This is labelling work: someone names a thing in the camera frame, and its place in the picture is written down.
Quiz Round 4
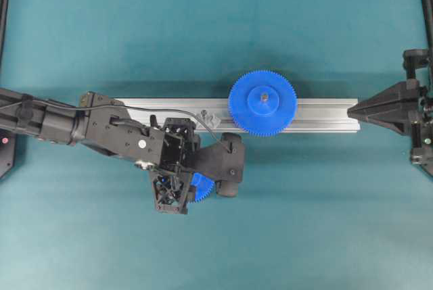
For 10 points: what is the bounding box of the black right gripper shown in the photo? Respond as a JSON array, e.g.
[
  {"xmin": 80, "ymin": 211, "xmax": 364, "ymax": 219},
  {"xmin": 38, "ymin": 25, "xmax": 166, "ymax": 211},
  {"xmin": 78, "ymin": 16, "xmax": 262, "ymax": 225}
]
[{"xmin": 347, "ymin": 49, "xmax": 432, "ymax": 168}]

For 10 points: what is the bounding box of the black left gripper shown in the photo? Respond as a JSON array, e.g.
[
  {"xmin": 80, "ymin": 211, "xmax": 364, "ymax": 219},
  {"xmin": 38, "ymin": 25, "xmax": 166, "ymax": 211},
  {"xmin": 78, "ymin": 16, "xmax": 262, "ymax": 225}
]
[{"xmin": 148, "ymin": 117, "xmax": 200, "ymax": 214}]

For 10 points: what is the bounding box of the small blue gear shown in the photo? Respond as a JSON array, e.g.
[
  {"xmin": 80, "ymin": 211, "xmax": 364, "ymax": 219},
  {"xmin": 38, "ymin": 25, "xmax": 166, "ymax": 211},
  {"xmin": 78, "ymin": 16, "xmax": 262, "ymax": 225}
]
[{"xmin": 190, "ymin": 173, "xmax": 214, "ymax": 203}]

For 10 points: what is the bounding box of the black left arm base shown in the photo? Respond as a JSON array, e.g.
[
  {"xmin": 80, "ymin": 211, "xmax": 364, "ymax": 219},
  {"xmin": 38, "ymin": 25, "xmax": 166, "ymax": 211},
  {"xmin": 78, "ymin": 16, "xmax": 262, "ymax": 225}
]
[{"xmin": 0, "ymin": 129, "xmax": 16, "ymax": 178}]

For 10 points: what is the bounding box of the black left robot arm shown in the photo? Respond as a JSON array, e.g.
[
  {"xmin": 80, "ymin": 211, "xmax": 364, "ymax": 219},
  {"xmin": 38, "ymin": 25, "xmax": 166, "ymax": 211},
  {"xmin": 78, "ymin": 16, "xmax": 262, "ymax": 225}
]
[{"xmin": 1, "ymin": 89, "xmax": 200, "ymax": 214}]

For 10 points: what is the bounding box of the large blue gear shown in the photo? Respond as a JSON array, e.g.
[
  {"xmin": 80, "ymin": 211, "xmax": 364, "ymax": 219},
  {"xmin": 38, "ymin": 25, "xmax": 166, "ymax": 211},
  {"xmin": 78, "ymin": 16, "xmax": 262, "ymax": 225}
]
[{"xmin": 227, "ymin": 70, "xmax": 298, "ymax": 137}]

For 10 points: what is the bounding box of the steel shaft through large gear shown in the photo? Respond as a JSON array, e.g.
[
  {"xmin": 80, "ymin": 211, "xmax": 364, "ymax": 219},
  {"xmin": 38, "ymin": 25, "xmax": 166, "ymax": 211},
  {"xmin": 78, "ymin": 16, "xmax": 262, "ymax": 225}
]
[{"xmin": 260, "ymin": 93, "xmax": 268, "ymax": 102}]

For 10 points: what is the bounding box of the black camera cable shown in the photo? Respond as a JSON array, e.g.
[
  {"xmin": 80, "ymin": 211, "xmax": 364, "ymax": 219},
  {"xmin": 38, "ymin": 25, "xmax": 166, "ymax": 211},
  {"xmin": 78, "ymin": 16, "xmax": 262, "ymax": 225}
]
[{"xmin": 0, "ymin": 101, "xmax": 234, "ymax": 151}]

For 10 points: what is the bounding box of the grey shaft mounting bracket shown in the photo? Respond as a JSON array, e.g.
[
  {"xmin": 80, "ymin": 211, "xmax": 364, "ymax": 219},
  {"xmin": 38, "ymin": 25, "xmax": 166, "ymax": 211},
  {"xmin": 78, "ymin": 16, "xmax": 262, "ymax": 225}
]
[{"xmin": 196, "ymin": 110, "xmax": 221, "ymax": 130}]

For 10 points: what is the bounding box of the aluminium extrusion rail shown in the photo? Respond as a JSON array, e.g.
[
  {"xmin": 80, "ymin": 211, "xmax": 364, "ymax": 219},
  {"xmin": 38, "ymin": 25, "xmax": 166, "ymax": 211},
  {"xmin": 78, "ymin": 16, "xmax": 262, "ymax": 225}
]
[{"xmin": 119, "ymin": 98, "xmax": 360, "ymax": 134}]

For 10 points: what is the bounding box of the black left frame post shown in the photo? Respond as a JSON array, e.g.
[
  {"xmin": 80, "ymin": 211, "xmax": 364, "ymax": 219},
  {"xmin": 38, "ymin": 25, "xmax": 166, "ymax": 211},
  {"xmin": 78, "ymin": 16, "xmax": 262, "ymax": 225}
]
[{"xmin": 0, "ymin": 0, "xmax": 14, "ymax": 68}]

